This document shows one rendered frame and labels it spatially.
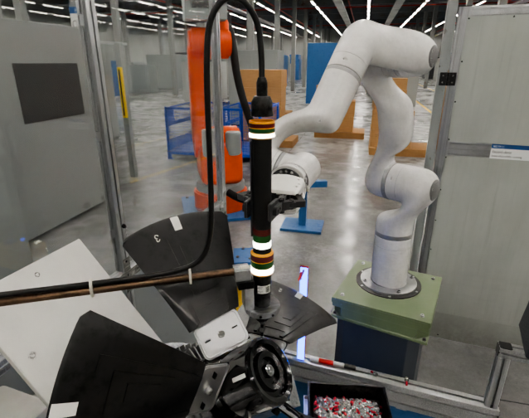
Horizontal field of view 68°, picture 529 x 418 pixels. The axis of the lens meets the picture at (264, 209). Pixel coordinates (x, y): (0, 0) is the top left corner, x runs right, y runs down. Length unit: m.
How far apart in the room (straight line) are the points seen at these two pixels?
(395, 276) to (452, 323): 1.54
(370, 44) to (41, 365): 0.94
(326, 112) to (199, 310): 0.51
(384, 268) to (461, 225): 1.27
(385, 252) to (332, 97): 0.61
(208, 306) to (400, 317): 0.70
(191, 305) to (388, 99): 0.77
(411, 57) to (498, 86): 1.39
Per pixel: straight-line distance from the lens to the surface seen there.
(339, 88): 0.95
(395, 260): 1.37
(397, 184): 1.27
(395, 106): 1.18
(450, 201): 2.54
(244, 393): 0.72
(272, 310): 0.77
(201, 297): 0.78
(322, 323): 0.99
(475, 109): 2.44
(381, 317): 1.33
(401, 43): 1.09
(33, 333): 0.85
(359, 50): 1.00
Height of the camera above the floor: 1.73
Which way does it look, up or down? 21 degrees down
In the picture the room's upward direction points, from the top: straight up
